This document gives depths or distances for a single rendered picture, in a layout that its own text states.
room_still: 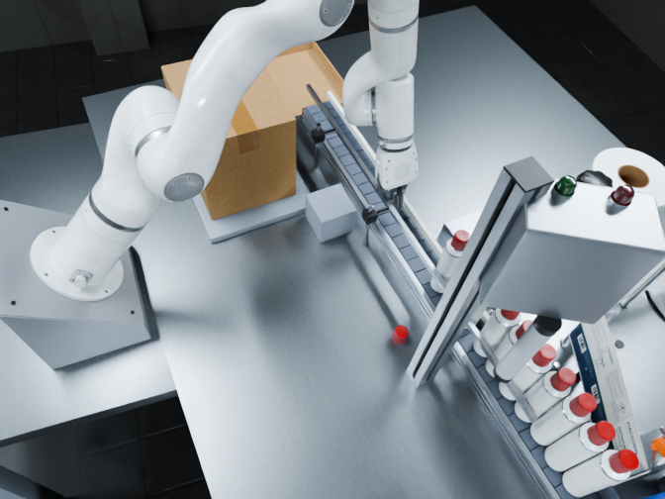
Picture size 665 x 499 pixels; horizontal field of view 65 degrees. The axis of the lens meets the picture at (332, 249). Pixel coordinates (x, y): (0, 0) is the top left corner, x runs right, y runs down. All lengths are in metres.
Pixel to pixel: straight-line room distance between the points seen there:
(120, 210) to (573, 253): 0.76
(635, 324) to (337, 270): 0.72
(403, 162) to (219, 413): 0.70
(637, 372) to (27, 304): 1.28
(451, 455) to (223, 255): 0.71
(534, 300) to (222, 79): 0.58
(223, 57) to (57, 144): 0.95
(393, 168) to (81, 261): 0.70
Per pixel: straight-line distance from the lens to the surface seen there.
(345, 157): 1.51
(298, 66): 1.89
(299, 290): 1.30
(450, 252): 1.15
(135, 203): 1.04
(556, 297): 0.79
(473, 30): 2.20
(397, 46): 1.03
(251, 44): 0.86
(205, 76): 0.90
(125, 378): 1.26
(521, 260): 0.71
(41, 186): 1.64
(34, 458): 2.20
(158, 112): 0.99
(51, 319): 1.14
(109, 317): 1.18
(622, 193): 0.73
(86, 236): 1.11
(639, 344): 1.42
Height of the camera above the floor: 1.96
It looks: 56 degrees down
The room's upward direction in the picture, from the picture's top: 6 degrees clockwise
